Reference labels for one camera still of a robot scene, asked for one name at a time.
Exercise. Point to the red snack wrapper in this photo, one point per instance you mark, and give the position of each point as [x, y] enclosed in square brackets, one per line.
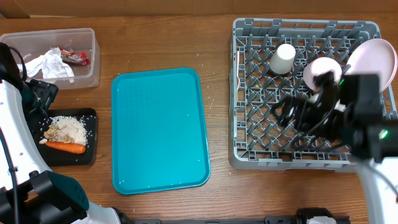
[72, 58]

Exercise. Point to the white rice pile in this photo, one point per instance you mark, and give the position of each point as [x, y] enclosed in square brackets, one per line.
[74, 127]

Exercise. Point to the white plastic spoon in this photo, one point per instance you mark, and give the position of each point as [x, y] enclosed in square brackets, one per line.
[238, 71]

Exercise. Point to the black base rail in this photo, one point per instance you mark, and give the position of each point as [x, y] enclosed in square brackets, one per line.
[266, 220]

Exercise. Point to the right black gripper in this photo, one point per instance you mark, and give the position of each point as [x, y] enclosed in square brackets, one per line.
[285, 106]

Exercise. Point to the teal plastic tray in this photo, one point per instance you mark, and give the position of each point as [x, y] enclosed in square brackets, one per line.
[159, 139]

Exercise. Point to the food scraps pile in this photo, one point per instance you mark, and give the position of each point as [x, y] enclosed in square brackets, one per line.
[56, 134]

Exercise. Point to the orange carrot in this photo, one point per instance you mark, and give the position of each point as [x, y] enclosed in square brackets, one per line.
[67, 147]

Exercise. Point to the white paper cup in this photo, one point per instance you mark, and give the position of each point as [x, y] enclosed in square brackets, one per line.
[283, 59]

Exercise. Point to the black plastic tray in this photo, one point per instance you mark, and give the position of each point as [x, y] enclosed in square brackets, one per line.
[54, 157]

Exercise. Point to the pink bowl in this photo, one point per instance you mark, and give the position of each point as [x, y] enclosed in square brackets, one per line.
[318, 67]

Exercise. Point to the pink round plate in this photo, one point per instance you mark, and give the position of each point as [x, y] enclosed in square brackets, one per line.
[374, 56]

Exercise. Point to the clear plastic bin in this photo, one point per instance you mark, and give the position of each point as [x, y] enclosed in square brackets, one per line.
[33, 44]

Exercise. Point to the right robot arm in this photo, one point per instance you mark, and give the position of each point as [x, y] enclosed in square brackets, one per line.
[350, 111]

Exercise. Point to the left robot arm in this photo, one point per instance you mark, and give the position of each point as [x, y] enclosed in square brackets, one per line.
[30, 191]

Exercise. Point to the grey dishwasher rack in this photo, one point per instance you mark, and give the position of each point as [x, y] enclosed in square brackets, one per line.
[257, 141]

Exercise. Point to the white napkin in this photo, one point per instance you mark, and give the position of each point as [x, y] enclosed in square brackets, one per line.
[50, 64]

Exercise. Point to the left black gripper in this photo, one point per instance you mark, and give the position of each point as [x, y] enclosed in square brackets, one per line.
[45, 91]

